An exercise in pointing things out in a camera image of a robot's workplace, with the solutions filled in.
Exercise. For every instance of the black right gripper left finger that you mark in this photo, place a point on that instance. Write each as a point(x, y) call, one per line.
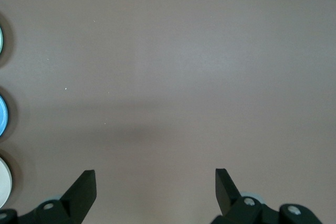
point(76, 197)

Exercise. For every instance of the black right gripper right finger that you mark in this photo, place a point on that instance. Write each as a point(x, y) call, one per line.
point(228, 197)

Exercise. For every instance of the beige round plate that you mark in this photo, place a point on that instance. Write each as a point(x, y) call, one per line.
point(4, 182)

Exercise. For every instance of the blue round plate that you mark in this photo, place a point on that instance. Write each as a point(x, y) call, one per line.
point(3, 116)

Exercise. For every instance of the green round plate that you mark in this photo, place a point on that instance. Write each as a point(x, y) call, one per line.
point(1, 40)

